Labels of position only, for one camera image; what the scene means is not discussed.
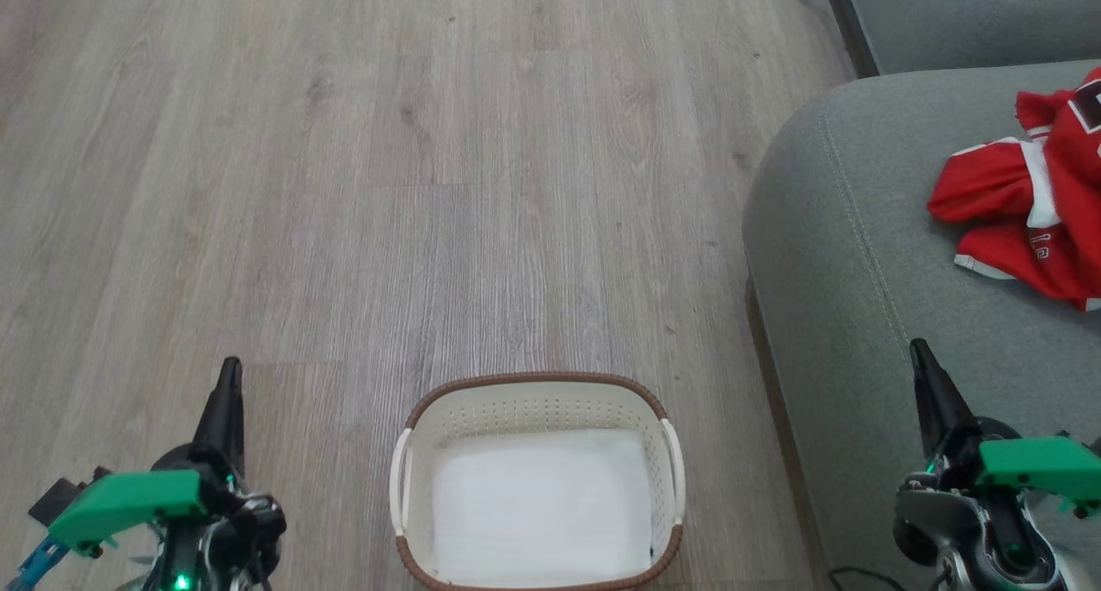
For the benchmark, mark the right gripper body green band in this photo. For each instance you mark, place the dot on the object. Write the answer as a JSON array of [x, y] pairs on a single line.
[[1036, 466]]

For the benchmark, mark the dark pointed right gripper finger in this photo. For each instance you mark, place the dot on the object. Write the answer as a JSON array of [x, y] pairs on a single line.
[[936, 406]]

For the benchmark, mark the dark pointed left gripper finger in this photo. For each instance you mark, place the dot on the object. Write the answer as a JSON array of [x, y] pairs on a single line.
[[224, 421]]

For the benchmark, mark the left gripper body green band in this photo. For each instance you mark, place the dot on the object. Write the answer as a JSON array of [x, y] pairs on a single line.
[[129, 501]]

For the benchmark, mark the red and white basketball jersey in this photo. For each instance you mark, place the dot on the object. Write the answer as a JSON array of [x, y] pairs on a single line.
[[989, 187]]

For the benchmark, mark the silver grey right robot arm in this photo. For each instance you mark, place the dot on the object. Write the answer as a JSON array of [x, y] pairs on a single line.
[[933, 514]]

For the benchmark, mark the grey fabric sofa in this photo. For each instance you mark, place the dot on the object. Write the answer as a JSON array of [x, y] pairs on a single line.
[[903, 273]]

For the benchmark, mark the blue connector on left gripper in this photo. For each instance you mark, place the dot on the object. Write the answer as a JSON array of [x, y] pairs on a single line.
[[34, 563]]

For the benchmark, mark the white laundry basket brown rim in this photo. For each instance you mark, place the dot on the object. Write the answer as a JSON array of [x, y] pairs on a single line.
[[533, 402]]

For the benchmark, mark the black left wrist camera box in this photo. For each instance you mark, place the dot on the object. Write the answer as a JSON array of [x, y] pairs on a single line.
[[56, 498]]

